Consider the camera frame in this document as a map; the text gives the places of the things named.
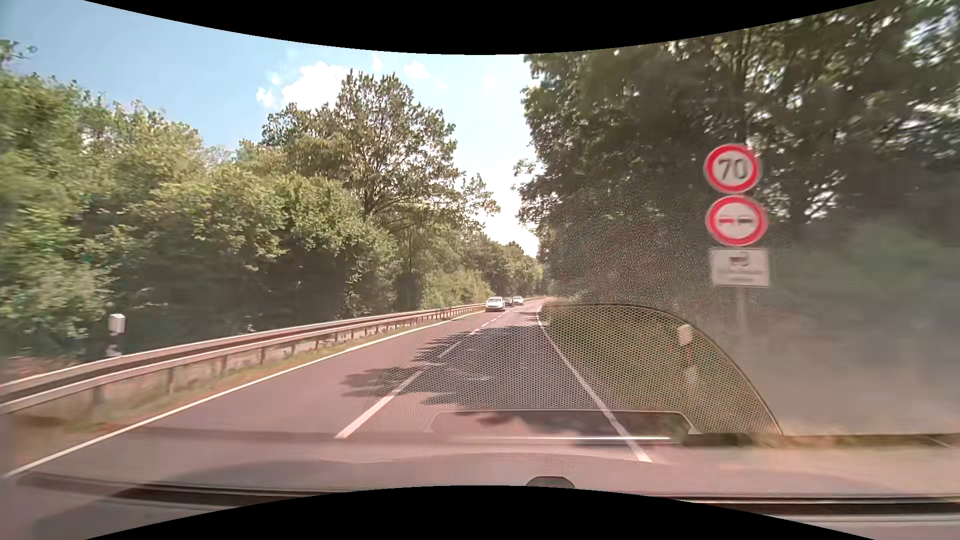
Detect grey metal guard rail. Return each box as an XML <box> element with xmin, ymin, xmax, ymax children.
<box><xmin>0</xmin><ymin>303</ymin><xmax>487</xmax><ymax>415</ymax></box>

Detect grey asphalt road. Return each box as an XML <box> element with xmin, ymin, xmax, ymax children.
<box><xmin>0</xmin><ymin>297</ymin><xmax>661</xmax><ymax>481</ymax></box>

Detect car's own bonnet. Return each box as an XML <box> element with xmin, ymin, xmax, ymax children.
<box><xmin>0</xmin><ymin>429</ymin><xmax>960</xmax><ymax>540</ymax></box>

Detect road markings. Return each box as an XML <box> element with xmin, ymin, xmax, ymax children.
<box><xmin>2</xmin><ymin>298</ymin><xmax>654</xmax><ymax>479</ymax></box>

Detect wood of dark trees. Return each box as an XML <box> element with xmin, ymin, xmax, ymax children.
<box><xmin>514</xmin><ymin>0</ymin><xmax>960</xmax><ymax>331</ymax></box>

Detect round red-rimmed road signs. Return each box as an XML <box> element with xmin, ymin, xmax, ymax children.
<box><xmin>702</xmin><ymin>143</ymin><xmax>771</xmax><ymax>339</ymax></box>

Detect wood of green trees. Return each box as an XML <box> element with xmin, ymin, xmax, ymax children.
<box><xmin>0</xmin><ymin>39</ymin><xmax>547</xmax><ymax>361</ymax></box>

